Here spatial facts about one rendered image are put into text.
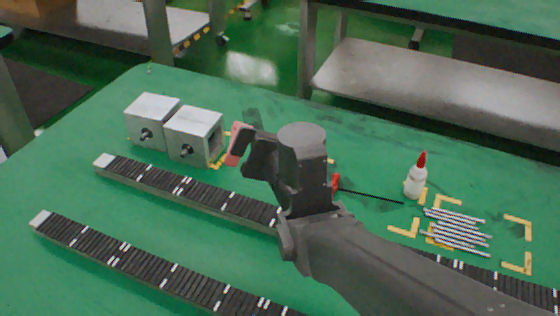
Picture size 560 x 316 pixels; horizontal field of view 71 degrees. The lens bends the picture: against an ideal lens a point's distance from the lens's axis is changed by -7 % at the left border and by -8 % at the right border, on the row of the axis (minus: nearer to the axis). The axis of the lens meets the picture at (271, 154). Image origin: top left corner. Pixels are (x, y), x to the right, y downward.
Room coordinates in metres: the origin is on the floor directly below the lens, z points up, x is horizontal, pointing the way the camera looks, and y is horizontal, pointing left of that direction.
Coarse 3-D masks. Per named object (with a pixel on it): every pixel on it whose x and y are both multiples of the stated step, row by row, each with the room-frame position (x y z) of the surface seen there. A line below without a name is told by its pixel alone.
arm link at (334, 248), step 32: (288, 224) 0.31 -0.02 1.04; (320, 224) 0.28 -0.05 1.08; (352, 224) 0.27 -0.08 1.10; (320, 256) 0.24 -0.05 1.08; (352, 256) 0.19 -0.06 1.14; (384, 256) 0.18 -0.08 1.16; (416, 256) 0.17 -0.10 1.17; (352, 288) 0.18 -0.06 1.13; (384, 288) 0.14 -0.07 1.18; (416, 288) 0.13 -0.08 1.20; (448, 288) 0.12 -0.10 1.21; (480, 288) 0.12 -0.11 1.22
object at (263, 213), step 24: (120, 168) 0.65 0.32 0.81; (144, 168) 0.65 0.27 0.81; (192, 192) 0.59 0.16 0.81; (216, 192) 0.58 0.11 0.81; (240, 216) 0.52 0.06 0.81; (264, 216) 0.52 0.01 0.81; (456, 264) 0.41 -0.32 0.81; (504, 288) 0.36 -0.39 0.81; (528, 288) 0.35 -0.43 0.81; (552, 312) 0.31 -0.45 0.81
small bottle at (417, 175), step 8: (424, 152) 0.61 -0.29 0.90; (424, 160) 0.61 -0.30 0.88; (416, 168) 0.61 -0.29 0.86; (424, 168) 0.61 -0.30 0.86; (408, 176) 0.61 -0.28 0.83; (416, 176) 0.60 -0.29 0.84; (424, 176) 0.60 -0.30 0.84; (408, 184) 0.60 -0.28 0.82; (416, 184) 0.59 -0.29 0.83; (408, 192) 0.60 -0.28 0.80; (416, 192) 0.59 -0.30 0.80
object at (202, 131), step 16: (192, 112) 0.77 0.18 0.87; (208, 112) 0.77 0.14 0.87; (176, 128) 0.72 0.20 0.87; (192, 128) 0.71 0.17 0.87; (208, 128) 0.71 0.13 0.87; (176, 144) 0.71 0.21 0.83; (192, 144) 0.70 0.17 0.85; (208, 144) 0.76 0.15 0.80; (224, 144) 0.76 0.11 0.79; (176, 160) 0.72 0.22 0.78; (192, 160) 0.70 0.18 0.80; (208, 160) 0.69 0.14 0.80
